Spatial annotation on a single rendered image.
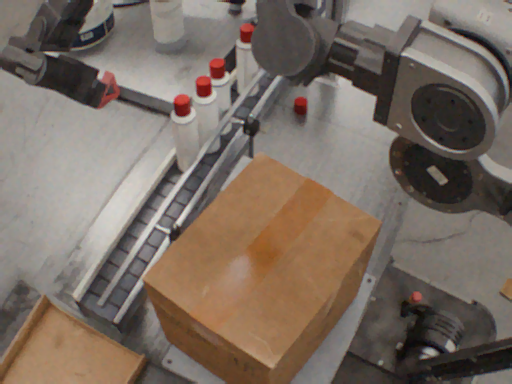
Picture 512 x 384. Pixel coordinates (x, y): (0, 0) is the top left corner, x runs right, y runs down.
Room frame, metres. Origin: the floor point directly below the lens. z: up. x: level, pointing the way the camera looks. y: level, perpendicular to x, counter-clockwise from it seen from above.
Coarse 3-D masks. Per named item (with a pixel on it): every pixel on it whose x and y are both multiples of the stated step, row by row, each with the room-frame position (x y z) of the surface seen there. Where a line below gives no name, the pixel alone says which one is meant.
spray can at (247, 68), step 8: (248, 24) 1.03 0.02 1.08; (240, 32) 1.01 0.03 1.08; (248, 32) 1.00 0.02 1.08; (240, 40) 1.01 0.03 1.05; (248, 40) 1.00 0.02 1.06; (240, 48) 0.99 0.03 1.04; (248, 48) 0.99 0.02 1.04; (240, 56) 1.00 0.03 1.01; (248, 56) 0.99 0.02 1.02; (240, 64) 1.00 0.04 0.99; (248, 64) 0.99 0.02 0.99; (256, 64) 1.00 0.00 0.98; (240, 72) 1.00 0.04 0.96; (248, 72) 0.99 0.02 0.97; (256, 72) 1.00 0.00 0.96; (240, 80) 1.00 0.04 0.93; (248, 80) 0.99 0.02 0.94; (240, 88) 1.00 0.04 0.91; (256, 88) 1.00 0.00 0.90; (248, 96) 0.99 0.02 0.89
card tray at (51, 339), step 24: (48, 312) 0.43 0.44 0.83; (24, 336) 0.36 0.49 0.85; (48, 336) 0.38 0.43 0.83; (72, 336) 0.38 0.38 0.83; (96, 336) 0.39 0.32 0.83; (24, 360) 0.31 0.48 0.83; (48, 360) 0.32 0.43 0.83; (72, 360) 0.33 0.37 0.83; (96, 360) 0.33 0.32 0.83; (120, 360) 0.34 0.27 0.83; (144, 360) 0.34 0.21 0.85
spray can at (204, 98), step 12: (204, 84) 0.83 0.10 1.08; (192, 96) 0.84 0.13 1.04; (204, 96) 0.82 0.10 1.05; (216, 96) 0.84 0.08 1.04; (204, 108) 0.81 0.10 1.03; (216, 108) 0.83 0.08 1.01; (204, 120) 0.81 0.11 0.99; (216, 120) 0.83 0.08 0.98; (204, 132) 0.81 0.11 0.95; (216, 144) 0.82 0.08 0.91
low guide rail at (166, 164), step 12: (168, 156) 0.78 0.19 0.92; (168, 168) 0.76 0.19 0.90; (156, 180) 0.72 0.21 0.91; (144, 192) 0.69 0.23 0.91; (132, 216) 0.63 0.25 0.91; (120, 228) 0.60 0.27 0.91; (108, 240) 0.57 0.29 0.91; (108, 252) 0.55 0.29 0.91; (96, 264) 0.51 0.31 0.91; (84, 276) 0.49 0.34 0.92; (84, 288) 0.46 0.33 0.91
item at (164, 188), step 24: (168, 192) 0.71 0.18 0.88; (192, 192) 0.71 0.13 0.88; (144, 216) 0.65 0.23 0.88; (168, 216) 0.65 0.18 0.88; (120, 240) 0.59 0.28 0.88; (120, 264) 0.54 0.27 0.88; (144, 264) 0.54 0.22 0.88; (96, 288) 0.48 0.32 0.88; (120, 288) 0.48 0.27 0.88; (96, 312) 0.42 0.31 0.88
